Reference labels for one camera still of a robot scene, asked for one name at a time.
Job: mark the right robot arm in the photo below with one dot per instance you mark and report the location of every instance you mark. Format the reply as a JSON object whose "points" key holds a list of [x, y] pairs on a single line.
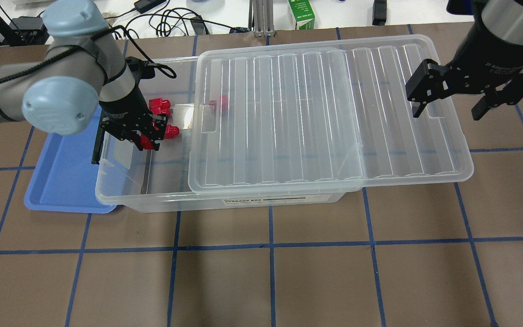
{"points": [[503, 18]]}

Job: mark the red block under lid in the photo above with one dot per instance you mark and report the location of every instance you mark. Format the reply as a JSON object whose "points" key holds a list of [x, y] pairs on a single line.
{"points": [[223, 103]]}

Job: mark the black box latch handle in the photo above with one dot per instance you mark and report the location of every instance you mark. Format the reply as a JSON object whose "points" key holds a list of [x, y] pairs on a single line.
{"points": [[98, 142]]}

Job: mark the aluminium frame post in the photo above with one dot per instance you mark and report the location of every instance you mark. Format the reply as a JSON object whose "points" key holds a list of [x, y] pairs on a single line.
{"points": [[261, 18]]}

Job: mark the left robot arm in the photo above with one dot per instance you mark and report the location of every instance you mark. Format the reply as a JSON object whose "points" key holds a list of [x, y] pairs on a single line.
{"points": [[83, 70]]}

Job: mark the red block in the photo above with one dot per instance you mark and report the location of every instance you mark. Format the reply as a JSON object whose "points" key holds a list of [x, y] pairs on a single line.
{"points": [[160, 111], [160, 104], [171, 132], [153, 134], [223, 103]]}

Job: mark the clear plastic box lid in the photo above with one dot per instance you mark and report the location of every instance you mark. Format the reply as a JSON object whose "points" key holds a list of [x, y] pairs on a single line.
{"points": [[396, 149]]}

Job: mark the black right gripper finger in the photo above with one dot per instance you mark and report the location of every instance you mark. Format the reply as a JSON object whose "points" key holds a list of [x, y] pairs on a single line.
{"points": [[425, 85]]}

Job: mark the blue plastic tray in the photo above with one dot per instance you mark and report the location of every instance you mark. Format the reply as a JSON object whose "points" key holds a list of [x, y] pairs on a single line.
{"points": [[64, 178]]}

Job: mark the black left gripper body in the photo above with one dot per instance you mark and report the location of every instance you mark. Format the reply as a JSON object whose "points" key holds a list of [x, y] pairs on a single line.
{"points": [[123, 108]]}

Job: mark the clear plastic storage box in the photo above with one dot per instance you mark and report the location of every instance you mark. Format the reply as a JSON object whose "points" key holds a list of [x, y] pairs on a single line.
{"points": [[152, 172]]}

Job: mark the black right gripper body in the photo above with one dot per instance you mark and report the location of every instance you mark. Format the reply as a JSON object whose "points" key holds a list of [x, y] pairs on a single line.
{"points": [[486, 50]]}

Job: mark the green white carton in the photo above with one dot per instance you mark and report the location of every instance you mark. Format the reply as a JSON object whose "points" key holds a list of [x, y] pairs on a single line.
{"points": [[302, 14]]}

